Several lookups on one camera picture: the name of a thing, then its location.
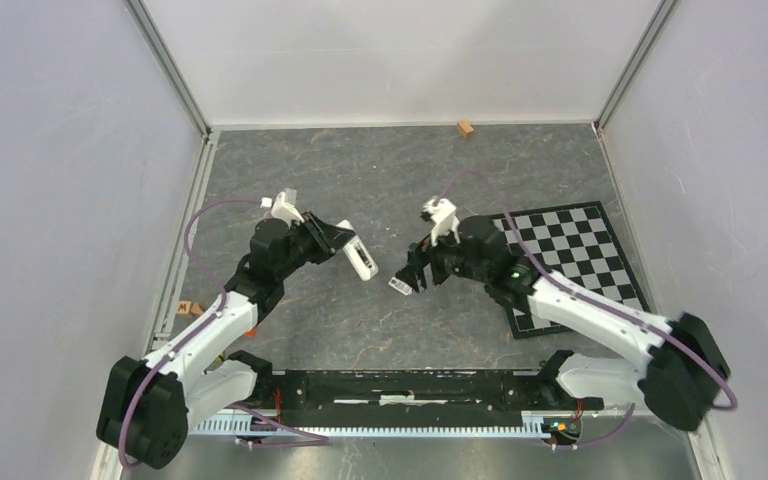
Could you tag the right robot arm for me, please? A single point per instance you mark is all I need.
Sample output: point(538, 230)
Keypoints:
point(672, 366)

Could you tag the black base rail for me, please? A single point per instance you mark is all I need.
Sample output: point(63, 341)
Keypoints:
point(412, 398)

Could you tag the white label sticker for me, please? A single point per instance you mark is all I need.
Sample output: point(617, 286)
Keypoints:
point(400, 286)

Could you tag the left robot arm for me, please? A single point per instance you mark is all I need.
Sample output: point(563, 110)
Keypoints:
point(151, 404)

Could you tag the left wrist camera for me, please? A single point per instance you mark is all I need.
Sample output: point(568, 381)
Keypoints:
point(283, 207)

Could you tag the wooden letter block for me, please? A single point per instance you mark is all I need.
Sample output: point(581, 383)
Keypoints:
point(187, 308)

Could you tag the black white chessboard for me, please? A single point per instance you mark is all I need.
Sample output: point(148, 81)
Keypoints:
point(578, 241)

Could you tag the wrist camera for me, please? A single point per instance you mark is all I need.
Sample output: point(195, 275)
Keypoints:
point(441, 213)
point(283, 207)

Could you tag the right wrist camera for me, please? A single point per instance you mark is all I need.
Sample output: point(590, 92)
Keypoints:
point(441, 213)

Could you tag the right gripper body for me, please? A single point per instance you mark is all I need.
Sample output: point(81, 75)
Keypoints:
point(444, 260)

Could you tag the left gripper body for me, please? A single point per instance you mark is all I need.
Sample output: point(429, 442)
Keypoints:
point(313, 242)

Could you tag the small wooden block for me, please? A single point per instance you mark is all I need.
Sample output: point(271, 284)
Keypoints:
point(465, 128)

